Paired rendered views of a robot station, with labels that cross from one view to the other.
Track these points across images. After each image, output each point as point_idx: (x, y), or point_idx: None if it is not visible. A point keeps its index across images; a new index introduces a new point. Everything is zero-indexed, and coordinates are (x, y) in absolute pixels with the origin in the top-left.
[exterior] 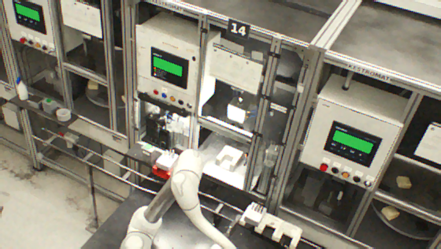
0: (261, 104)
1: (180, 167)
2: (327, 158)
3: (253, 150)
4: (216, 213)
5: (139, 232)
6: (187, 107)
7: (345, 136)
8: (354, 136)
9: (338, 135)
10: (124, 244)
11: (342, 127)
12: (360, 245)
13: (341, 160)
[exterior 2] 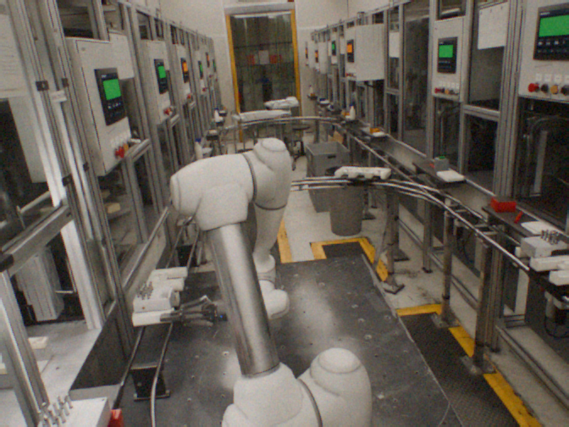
0: (46, 106)
1: (239, 162)
2: (112, 139)
3: (76, 222)
4: (162, 359)
5: (305, 381)
6: None
7: (108, 85)
8: (110, 79)
9: (106, 89)
10: (354, 368)
11: (102, 72)
12: (151, 239)
13: (115, 130)
